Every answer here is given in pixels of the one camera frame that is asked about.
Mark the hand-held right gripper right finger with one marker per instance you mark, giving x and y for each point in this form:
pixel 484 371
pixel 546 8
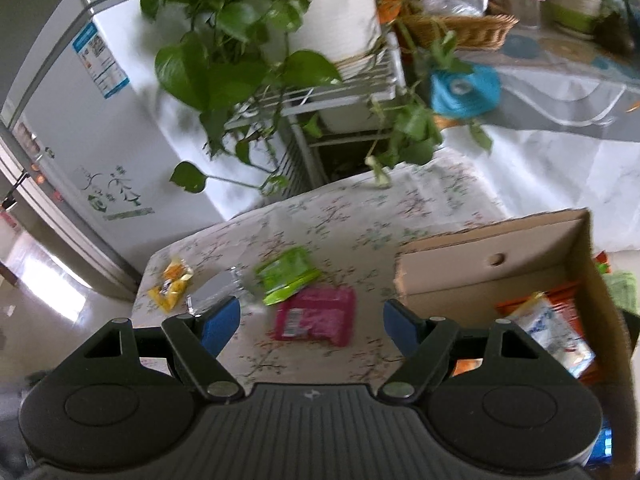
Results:
pixel 402 327

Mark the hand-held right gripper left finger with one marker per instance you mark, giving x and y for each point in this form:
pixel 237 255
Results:
pixel 220 322

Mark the brown cardboard box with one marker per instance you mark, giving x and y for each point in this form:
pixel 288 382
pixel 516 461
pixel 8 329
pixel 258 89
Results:
pixel 450 275

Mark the pink snack packet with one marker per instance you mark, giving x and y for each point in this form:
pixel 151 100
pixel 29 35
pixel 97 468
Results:
pixel 320 315

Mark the shiny blue snack packet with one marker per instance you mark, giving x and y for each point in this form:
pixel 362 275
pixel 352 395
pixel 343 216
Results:
pixel 600 445

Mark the silver snack packet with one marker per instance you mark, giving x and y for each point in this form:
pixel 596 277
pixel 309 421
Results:
pixel 215 287

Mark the yellow snack packet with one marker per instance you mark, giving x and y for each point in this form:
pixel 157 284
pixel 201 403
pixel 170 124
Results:
pixel 170 287

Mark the green snack packet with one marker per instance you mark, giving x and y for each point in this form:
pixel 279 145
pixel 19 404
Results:
pixel 287 275

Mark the small table with floral cloth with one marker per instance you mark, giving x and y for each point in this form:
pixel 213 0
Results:
pixel 340 220

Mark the white blue snack packet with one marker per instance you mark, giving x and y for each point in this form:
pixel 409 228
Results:
pixel 545 330

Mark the orange snack packet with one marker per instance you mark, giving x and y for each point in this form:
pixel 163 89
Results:
pixel 570 295

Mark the white refrigerator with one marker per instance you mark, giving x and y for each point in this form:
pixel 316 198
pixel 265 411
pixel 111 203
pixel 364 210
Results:
pixel 100 160

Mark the small white plant pot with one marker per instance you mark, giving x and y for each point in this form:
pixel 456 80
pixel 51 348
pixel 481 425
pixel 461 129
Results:
pixel 350 117

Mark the long table with patterned cloth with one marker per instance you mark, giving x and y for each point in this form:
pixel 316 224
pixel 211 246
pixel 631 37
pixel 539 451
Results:
pixel 550 160

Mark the light green plastic bag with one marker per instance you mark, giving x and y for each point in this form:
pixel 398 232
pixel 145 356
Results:
pixel 625 287

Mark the white metal plant stand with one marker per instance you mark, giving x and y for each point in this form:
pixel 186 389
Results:
pixel 320 95

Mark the green pothos plant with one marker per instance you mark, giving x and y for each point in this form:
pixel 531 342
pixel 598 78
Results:
pixel 210 65

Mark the wicker basket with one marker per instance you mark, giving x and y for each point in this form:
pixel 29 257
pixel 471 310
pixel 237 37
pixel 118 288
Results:
pixel 465 32

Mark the clear cup with pink tag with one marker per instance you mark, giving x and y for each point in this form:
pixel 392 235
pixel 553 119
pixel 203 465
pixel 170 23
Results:
pixel 522 7

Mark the dark brown teapot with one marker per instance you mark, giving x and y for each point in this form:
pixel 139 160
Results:
pixel 615 35

